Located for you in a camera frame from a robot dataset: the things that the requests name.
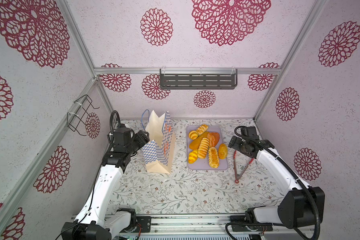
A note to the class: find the aluminium front rail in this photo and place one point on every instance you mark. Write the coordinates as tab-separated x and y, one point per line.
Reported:
212	226

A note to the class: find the long orange bread loaf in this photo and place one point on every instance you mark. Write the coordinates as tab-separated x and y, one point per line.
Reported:
194	145

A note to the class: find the grey wall shelf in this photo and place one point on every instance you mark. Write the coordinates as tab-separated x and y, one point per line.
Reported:
197	81

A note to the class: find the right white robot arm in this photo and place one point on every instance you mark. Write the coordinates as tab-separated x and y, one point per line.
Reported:
302	205

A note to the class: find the twisted light bread roll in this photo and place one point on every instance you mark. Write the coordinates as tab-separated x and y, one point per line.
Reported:
202	129

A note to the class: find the blue checkered paper bag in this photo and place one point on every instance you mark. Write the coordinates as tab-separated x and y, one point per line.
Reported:
159	151

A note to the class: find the black wire wall rack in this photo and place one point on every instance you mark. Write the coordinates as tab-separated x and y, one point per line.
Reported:
76	118

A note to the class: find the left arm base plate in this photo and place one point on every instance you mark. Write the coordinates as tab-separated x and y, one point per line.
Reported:
143	225

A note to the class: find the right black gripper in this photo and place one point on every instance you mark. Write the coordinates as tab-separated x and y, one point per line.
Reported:
237	141

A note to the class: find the striped swirl bread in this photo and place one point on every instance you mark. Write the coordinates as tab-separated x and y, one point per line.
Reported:
203	148

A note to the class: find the oval topped bread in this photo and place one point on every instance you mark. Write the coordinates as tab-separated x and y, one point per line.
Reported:
214	160

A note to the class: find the brown croissant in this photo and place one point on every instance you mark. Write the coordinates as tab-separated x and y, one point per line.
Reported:
213	138

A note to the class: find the round golden bun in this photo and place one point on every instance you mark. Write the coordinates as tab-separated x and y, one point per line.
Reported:
223	151

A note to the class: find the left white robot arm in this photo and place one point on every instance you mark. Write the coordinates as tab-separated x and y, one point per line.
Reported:
91	222

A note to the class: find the lavender tray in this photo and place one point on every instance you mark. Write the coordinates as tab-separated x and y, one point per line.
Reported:
203	164

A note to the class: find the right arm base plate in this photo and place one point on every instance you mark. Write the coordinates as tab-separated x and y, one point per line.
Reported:
246	224

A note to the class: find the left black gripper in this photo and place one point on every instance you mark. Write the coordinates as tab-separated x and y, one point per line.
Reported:
142	138

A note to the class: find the small yellow striped bun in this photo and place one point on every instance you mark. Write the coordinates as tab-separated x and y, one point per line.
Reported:
193	156

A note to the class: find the red kitchen tongs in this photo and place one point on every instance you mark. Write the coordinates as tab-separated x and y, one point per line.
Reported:
238	176

